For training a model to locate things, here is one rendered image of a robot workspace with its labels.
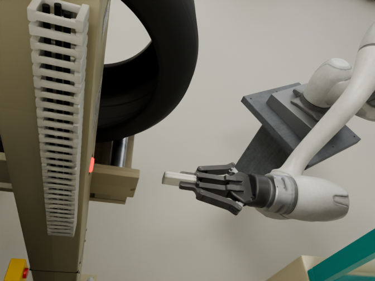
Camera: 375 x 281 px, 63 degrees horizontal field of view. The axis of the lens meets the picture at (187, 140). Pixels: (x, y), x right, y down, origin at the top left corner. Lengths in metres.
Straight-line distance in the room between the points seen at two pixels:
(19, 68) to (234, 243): 1.66
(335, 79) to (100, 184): 1.17
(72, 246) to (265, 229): 1.43
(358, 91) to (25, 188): 0.82
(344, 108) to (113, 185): 0.64
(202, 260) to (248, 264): 0.27
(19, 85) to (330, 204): 0.65
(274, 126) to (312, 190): 0.91
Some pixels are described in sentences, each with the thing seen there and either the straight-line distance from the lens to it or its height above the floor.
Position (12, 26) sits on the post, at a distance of 0.40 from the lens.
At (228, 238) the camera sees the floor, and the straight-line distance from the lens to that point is 1.92.
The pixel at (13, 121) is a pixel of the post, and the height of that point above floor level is 1.23.
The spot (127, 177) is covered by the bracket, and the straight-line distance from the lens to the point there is 0.79.
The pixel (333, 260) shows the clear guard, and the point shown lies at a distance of 0.38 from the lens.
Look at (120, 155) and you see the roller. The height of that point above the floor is 0.92.
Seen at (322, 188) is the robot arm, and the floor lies 1.11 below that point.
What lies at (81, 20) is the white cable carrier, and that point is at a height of 1.43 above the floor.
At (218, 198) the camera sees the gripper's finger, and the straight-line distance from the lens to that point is 0.66.
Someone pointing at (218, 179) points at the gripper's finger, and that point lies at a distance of 0.69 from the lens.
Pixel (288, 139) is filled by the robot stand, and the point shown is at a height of 0.65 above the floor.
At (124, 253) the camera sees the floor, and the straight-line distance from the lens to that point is 1.72.
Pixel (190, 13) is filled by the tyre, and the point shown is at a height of 1.32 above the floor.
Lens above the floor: 1.59
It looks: 45 degrees down
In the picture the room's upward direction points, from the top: 23 degrees clockwise
